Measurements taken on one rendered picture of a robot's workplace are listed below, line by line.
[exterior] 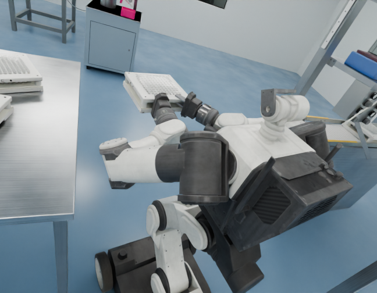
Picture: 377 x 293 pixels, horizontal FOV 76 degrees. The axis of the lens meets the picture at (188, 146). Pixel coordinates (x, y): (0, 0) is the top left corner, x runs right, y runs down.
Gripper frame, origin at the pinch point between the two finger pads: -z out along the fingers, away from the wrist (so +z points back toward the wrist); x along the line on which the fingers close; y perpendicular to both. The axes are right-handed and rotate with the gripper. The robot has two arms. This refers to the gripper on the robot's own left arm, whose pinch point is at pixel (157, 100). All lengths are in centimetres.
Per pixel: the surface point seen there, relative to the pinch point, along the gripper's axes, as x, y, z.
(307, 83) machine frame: -13, 99, -14
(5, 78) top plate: 12, -57, -27
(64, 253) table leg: 45, -36, 38
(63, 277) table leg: 64, -36, 39
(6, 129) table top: 18, -55, -1
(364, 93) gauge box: -25, 102, 17
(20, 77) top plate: 12, -52, -29
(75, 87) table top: 19, -30, -38
